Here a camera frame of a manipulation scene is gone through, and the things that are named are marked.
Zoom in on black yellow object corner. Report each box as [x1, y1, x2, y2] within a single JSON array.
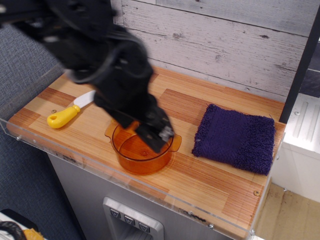
[[0, 209, 45, 240]]

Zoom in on grey toy fridge cabinet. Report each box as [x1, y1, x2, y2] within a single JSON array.
[[49, 154, 228, 240]]

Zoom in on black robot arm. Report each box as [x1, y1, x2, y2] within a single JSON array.
[[0, 0, 174, 153]]

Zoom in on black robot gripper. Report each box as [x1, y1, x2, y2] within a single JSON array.
[[67, 44, 174, 153]]

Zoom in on white ribbed side unit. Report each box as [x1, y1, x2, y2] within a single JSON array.
[[271, 93, 320, 202]]

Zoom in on black right vertical post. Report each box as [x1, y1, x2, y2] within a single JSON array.
[[279, 9, 320, 124]]

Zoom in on silver dispenser button panel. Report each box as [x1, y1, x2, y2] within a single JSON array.
[[103, 197, 165, 240]]

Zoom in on yellow handled toy knife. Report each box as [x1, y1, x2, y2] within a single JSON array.
[[47, 90, 96, 129]]

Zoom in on orange transparent plastic pot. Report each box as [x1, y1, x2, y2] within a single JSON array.
[[105, 120, 182, 175]]

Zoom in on purple folded towel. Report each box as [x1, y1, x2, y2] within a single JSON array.
[[191, 104, 276, 176]]

